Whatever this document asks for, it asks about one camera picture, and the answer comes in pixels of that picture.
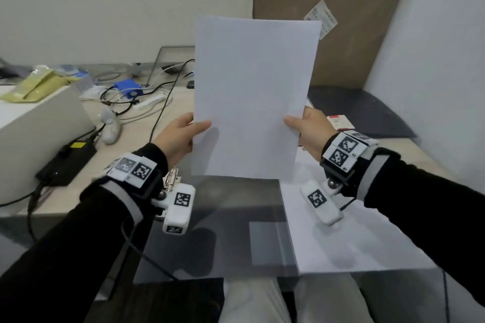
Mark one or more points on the person's right hand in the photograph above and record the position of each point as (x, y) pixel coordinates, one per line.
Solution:
(314, 131)

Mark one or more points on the person's left hand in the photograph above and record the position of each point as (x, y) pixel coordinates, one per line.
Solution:
(176, 141)

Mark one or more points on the dark grey folder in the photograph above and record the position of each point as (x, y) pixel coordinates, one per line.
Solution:
(371, 110)

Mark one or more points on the thin white paper bundle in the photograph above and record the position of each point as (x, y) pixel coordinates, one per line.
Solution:
(254, 99)
(360, 243)

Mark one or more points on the light grey folder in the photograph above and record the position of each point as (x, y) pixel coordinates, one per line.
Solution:
(227, 213)

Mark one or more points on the person's right forearm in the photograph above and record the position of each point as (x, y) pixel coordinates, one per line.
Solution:
(435, 213)

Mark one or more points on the person's left forearm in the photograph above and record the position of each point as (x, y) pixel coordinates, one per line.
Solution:
(57, 251)

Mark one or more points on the person's right leg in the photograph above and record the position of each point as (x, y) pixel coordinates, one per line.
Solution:
(329, 304)

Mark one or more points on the person's leg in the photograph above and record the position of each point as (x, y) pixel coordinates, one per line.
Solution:
(250, 304)
(329, 304)

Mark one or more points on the person's left leg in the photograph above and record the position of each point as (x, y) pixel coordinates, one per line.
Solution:
(250, 304)

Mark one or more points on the right wrist marker band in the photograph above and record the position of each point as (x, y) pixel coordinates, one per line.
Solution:
(345, 150)

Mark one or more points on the wrist marker band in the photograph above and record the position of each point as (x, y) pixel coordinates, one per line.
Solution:
(345, 150)
(136, 171)

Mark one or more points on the white power strip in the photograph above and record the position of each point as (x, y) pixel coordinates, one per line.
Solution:
(151, 100)

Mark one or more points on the left wrist marker band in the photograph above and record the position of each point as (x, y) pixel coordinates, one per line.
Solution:
(136, 171)

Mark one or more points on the blue electronic device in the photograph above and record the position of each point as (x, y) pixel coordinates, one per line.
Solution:
(127, 86)

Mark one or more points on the white desk gadget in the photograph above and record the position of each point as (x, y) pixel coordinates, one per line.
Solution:
(138, 69)

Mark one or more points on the framed glass panel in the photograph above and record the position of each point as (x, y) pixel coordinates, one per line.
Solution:
(170, 56)

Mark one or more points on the white crumpled tissue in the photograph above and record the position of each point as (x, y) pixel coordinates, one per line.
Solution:
(93, 93)

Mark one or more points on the white desk calendar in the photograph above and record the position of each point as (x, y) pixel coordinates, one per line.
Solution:
(85, 82)

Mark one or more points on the black power adapter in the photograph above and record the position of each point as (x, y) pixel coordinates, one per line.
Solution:
(64, 165)

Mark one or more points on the large white box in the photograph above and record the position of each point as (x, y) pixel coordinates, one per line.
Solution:
(38, 126)

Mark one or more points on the yellow padded envelope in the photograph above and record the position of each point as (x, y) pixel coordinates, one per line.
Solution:
(34, 84)

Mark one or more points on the dark grey stand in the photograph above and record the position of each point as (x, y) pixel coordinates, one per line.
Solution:
(9, 69)

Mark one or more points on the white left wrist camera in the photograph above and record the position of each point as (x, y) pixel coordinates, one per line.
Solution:
(178, 209)

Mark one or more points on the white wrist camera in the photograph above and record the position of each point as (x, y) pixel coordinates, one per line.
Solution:
(178, 209)
(322, 201)

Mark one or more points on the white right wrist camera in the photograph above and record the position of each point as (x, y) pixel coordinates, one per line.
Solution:
(322, 201)

